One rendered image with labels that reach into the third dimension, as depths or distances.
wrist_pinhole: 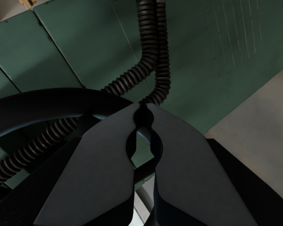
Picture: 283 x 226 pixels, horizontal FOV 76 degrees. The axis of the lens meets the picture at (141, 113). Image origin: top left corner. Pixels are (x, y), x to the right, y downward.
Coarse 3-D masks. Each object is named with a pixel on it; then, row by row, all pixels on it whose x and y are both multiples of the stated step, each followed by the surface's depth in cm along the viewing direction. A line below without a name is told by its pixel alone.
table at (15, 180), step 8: (8, 136) 26; (16, 136) 28; (24, 136) 31; (0, 144) 23; (8, 144) 24; (16, 144) 27; (0, 152) 23; (8, 152) 23; (0, 160) 23; (40, 160) 31; (24, 168) 24; (32, 168) 26; (16, 176) 24; (24, 176) 25; (8, 184) 24; (16, 184) 24
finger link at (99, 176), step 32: (96, 128) 9; (128, 128) 9; (96, 160) 7; (128, 160) 7; (64, 192) 6; (96, 192) 6; (128, 192) 6; (64, 224) 5; (96, 224) 5; (128, 224) 6
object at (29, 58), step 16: (16, 16) 27; (32, 16) 28; (0, 32) 27; (16, 32) 27; (32, 32) 28; (0, 48) 27; (16, 48) 28; (32, 48) 29; (48, 48) 30; (0, 64) 28; (16, 64) 29; (32, 64) 29; (48, 64) 30; (64, 64) 32; (16, 80) 29; (32, 80) 30; (48, 80) 31; (64, 80) 32
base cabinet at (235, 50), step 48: (48, 0) 28; (96, 0) 31; (192, 0) 39; (240, 0) 45; (96, 48) 33; (192, 48) 43; (240, 48) 50; (144, 96) 41; (192, 96) 47; (240, 96) 56; (144, 144) 44
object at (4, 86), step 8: (0, 72) 28; (0, 80) 28; (8, 80) 29; (0, 88) 28; (8, 88) 29; (16, 88) 29; (0, 96) 29; (24, 128) 31; (32, 128) 32; (40, 128) 33; (32, 136) 32; (48, 152) 34
